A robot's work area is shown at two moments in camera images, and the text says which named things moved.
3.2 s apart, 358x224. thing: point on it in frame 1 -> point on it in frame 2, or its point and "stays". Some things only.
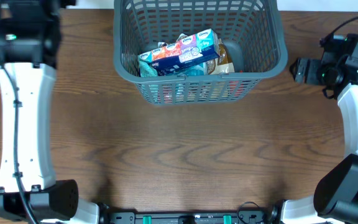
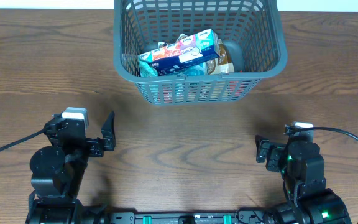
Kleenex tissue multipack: (194, 50) stays
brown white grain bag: (211, 66) stays
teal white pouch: (201, 69) stays
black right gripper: (311, 76) -> (276, 150)
